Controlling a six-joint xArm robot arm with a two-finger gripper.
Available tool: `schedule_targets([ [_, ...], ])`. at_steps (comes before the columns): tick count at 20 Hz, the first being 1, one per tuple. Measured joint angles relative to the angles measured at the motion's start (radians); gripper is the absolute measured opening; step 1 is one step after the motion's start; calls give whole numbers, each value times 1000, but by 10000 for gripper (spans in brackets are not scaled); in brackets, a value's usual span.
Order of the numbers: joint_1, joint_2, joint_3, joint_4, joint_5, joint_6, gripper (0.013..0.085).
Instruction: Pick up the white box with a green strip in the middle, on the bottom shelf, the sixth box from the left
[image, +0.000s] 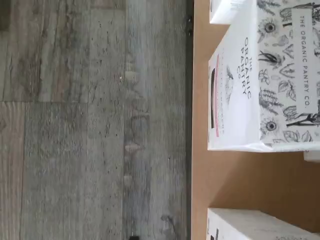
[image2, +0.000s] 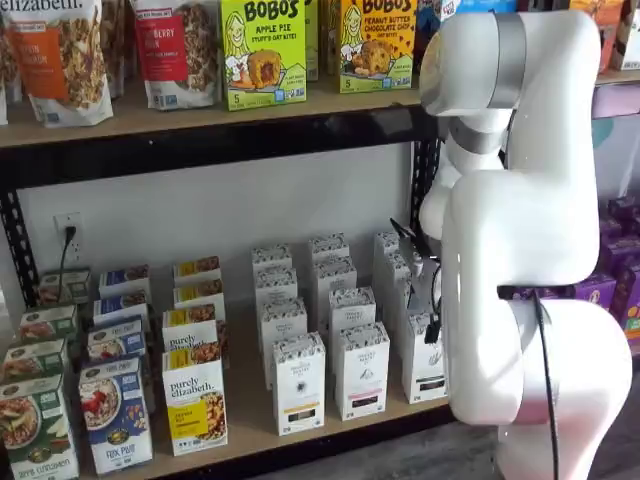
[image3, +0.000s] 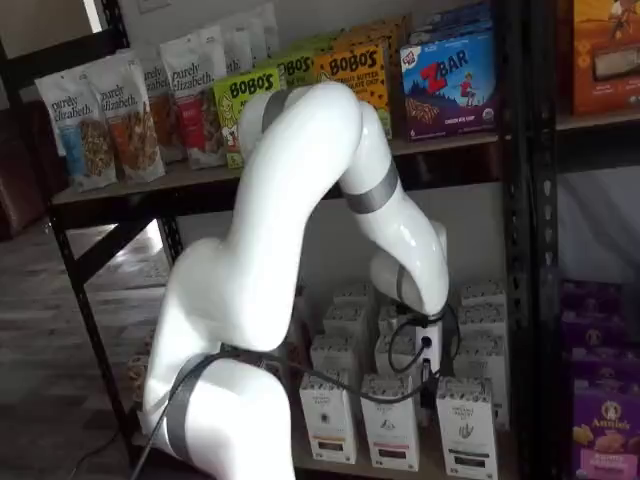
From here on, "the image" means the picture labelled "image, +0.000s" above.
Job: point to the white pantry box green strip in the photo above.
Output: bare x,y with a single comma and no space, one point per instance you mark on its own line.
250,225

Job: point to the white pantry box pink strip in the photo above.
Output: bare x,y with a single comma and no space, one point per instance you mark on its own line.
250,112

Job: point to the black metal shelf rack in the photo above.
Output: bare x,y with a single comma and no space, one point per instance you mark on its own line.
250,180

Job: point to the white floral pantry box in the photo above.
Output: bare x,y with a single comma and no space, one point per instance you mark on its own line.
230,12
312,155

